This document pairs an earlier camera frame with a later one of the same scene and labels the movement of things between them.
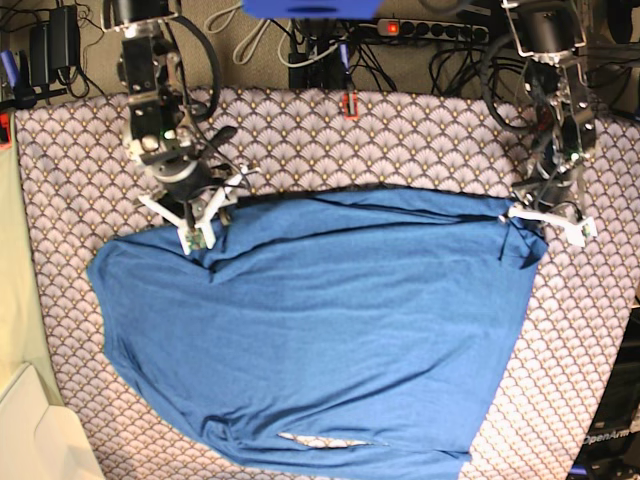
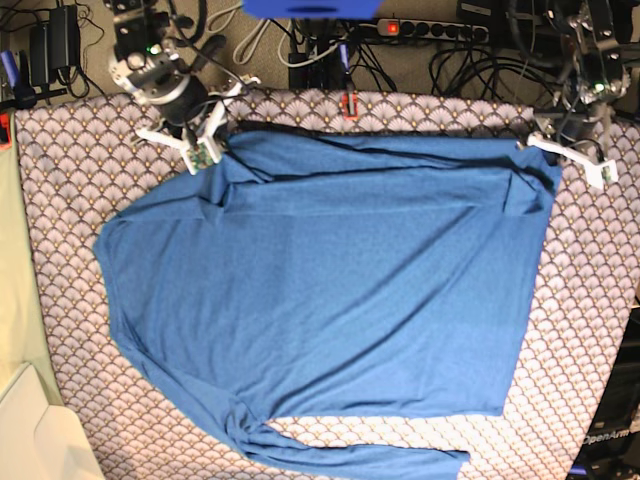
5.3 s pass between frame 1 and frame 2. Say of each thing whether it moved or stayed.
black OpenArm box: stayed
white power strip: stayed
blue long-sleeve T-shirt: moved
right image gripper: moved
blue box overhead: stayed
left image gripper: moved
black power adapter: stayed
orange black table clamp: stayed
